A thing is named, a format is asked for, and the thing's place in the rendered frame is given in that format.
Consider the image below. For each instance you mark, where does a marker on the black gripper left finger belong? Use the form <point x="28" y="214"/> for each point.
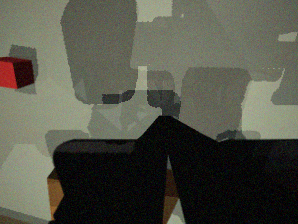
<point x="138" y="162"/>

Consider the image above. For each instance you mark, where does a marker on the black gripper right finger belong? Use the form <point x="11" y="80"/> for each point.
<point x="204" y="169"/>

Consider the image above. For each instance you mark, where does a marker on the red square block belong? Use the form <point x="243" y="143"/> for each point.
<point x="15" y="73"/>

